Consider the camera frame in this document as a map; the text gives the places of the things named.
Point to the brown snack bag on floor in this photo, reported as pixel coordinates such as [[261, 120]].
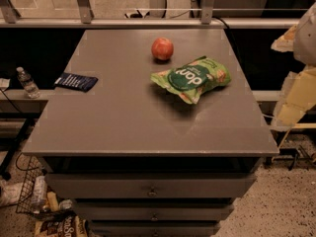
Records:
[[70, 226]]

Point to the red apple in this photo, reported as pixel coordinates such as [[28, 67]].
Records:
[[162, 49]]

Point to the grey metal railing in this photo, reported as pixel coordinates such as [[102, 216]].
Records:
[[204, 15]]

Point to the grey drawer cabinet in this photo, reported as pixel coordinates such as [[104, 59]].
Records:
[[136, 160]]

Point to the blue rxbar blueberry bar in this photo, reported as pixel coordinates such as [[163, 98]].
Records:
[[75, 82]]

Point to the black wire basket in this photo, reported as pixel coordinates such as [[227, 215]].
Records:
[[33, 199]]

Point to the green rice chip bag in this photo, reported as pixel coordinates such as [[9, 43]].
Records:
[[192, 80]]

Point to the clear plastic water bottle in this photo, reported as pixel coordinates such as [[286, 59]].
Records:
[[28, 83]]

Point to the yellow metal frame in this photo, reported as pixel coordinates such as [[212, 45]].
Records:
[[296, 126]]

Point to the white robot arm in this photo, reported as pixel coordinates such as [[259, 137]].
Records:
[[304, 46]]

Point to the white plastic bag on floor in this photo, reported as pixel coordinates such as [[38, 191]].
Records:
[[9, 194]]

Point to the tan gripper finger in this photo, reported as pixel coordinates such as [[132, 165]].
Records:
[[297, 97], [285, 42]]

